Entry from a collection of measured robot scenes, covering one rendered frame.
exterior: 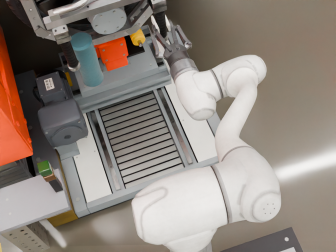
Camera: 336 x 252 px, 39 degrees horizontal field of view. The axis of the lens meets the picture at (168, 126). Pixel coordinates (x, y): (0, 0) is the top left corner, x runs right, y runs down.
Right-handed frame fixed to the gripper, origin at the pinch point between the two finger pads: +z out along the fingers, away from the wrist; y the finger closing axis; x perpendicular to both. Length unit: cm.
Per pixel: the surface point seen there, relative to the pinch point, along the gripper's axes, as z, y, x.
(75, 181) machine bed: -11, -53, -75
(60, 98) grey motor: 16, -46, -45
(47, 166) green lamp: -31, -54, -17
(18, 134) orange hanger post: -16, -60, -14
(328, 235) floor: -75, 46, -83
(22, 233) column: -35, -77, -55
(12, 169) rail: -8, -74, -49
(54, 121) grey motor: 3, -51, -42
